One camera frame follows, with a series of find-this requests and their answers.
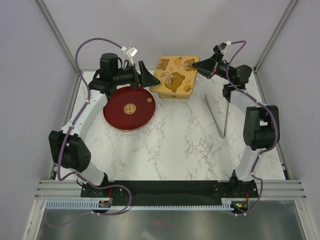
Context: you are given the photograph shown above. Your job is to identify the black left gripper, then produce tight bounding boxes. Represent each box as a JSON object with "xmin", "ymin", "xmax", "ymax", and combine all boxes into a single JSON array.
[{"xmin": 112, "ymin": 61, "xmax": 160, "ymax": 89}]

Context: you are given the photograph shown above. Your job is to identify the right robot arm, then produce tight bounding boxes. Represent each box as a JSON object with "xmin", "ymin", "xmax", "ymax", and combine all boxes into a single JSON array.
[{"xmin": 192, "ymin": 58, "xmax": 280, "ymax": 198}]

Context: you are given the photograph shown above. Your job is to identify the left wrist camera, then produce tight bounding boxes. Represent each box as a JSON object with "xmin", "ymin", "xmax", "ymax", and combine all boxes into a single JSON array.
[{"xmin": 121, "ymin": 46, "xmax": 138, "ymax": 66}]

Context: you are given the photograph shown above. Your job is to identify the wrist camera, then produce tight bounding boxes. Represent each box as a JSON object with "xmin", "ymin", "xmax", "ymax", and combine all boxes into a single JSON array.
[
  {"xmin": 121, "ymin": 46, "xmax": 138, "ymax": 66},
  {"xmin": 213, "ymin": 42, "xmax": 228, "ymax": 55}
]

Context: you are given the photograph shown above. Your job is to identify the silver tin lid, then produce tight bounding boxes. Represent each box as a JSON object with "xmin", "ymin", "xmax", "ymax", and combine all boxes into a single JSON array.
[{"xmin": 149, "ymin": 55, "xmax": 200, "ymax": 95}]

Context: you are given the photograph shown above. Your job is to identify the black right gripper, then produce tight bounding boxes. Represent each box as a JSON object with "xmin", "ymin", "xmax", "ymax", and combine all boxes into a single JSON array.
[{"xmin": 190, "ymin": 52, "xmax": 234, "ymax": 83}]

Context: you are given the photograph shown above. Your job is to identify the red round tray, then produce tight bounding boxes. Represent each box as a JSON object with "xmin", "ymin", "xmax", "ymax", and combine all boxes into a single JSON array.
[{"xmin": 102, "ymin": 86, "xmax": 156, "ymax": 131}]

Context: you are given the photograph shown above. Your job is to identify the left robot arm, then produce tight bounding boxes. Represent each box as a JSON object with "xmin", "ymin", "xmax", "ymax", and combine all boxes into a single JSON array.
[{"xmin": 48, "ymin": 53, "xmax": 161, "ymax": 197}]

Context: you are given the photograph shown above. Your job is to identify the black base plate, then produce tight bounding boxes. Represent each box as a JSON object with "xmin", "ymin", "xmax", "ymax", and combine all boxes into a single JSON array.
[{"xmin": 80, "ymin": 180, "xmax": 258, "ymax": 204}]

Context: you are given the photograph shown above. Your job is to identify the gold chocolate tin box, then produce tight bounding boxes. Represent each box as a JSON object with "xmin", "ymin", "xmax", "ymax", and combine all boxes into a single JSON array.
[{"xmin": 158, "ymin": 92, "xmax": 191, "ymax": 99}]

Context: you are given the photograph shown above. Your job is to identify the aluminium frame rail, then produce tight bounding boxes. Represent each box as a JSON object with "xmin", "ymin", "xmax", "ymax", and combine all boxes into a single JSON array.
[{"xmin": 35, "ymin": 180, "xmax": 307, "ymax": 201}]

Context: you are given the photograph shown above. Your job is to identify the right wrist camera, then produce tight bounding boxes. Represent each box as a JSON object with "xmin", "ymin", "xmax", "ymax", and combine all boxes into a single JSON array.
[{"xmin": 213, "ymin": 42, "xmax": 228, "ymax": 55}]

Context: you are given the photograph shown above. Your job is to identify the white slotted cable duct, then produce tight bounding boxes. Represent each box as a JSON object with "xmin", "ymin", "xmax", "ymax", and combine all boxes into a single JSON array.
[{"xmin": 45, "ymin": 198, "xmax": 239, "ymax": 211}]

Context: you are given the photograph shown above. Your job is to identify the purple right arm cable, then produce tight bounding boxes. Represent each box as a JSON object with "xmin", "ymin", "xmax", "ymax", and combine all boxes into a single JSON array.
[{"xmin": 224, "ymin": 40, "xmax": 280, "ymax": 216}]

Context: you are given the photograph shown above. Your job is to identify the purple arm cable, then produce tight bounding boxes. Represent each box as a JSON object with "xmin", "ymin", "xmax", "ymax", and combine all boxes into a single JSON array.
[
  {"xmin": 56, "ymin": 37, "xmax": 128, "ymax": 182},
  {"xmin": 224, "ymin": 40, "xmax": 280, "ymax": 216}
]

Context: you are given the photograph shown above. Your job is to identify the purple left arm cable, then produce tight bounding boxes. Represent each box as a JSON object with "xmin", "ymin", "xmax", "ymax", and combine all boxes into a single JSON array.
[{"xmin": 56, "ymin": 37, "xmax": 128, "ymax": 182}]

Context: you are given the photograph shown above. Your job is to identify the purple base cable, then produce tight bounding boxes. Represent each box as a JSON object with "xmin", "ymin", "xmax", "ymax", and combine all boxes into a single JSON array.
[{"xmin": 91, "ymin": 184, "xmax": 132, "ymax": 217}]

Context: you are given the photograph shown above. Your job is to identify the silver metal tongs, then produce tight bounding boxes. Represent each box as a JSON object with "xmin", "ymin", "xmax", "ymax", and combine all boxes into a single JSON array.
[{"xmin": 204, "ymin": 94, "xmax": 229, "ymax": 140}]

